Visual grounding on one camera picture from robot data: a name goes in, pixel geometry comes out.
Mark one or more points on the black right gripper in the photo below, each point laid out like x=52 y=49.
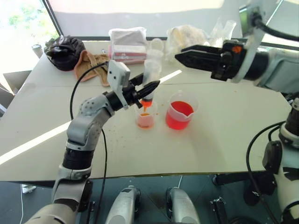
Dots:
x=231 y=63

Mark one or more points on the grey chair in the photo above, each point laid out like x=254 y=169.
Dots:
x=14 y=86

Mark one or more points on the black crumpled bag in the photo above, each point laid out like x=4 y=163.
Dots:
x=65 y=52

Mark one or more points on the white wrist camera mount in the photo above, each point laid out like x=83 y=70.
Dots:
x=253 y=44
x=118 y=74

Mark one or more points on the black window frame post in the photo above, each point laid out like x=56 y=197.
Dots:
x=53 y=17

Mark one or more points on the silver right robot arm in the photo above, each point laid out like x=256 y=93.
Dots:
x=280 y=67

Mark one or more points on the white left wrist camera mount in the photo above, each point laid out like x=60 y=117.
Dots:
x=118 y=74

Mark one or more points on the white power strip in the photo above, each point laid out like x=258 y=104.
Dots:
x=28 y=188

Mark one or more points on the large clear plastic syringe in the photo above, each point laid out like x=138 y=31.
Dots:
x=149 y=70

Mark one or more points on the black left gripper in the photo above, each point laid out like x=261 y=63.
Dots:
x=130 y=92

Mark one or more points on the clear crumpled plastic wrap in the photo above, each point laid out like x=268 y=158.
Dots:
x=222 y=30

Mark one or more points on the peach crumpled cloth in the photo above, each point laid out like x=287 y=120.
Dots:
x=90 y=65

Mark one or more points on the white pink wipes package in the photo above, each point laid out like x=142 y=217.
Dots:
x=127 y=44

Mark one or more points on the small clear cup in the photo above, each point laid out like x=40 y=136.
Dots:
x=146 y=120

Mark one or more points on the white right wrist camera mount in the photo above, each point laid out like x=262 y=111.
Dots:
x=253 y=44

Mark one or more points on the grey tumbler with dark lid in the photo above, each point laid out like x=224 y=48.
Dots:
x=37 y=51

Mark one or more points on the clear bag with yellowish contents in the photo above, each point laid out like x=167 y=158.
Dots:
x=184 y=39

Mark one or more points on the black metal bracket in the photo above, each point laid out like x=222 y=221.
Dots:
x=219 y=210

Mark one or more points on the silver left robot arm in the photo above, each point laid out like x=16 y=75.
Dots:
x=84 y=123

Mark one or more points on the silver robot leg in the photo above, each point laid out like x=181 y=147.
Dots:
x=123 y=205
x=182 y=205

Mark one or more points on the clear beaker with red liquid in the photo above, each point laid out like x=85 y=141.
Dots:
x=178 y=116

